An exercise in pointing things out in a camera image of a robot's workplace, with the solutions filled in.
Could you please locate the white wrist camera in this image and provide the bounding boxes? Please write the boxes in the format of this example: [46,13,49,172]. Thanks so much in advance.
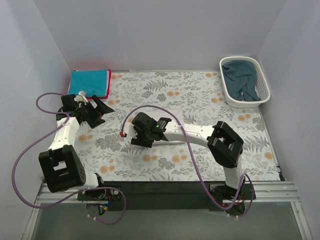
[74,91,89,105]
[120,122,138,139]

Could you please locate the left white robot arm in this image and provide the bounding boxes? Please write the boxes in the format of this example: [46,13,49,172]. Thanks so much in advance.
[38,92,114,200]

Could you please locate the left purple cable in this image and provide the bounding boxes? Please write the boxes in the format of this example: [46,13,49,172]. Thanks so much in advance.
[11,92,127,226]

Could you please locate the white t shirt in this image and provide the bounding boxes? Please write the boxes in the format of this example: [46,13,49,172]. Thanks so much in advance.
[152,139,200,146]

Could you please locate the dark teal t shirt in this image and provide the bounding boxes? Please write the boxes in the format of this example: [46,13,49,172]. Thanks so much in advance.
[222,60,261,102]

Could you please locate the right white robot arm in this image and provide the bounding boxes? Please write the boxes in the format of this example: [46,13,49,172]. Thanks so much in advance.
[124,112,245,199]

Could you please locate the aluminium rail frame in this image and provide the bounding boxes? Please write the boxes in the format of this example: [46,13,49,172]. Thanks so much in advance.
[22,179,311,240]

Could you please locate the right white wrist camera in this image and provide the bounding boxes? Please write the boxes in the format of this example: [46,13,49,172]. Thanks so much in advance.
[120,122,138,139]

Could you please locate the folded red t shirt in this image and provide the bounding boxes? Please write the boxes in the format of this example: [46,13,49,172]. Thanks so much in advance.
[105,69,112,99]

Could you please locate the white plastic laundry basket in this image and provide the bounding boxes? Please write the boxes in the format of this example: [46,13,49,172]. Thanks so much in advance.
[219,56,271,109]

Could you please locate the folded teal t shirt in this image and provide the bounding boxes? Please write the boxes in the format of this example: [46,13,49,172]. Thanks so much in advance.
[68,69,107,99]

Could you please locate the floral patterned table mat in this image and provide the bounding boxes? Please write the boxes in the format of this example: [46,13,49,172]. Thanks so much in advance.
[74,72,280,181]

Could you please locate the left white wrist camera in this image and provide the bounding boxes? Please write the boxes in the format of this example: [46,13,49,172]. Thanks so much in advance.
[74,91,89,105]

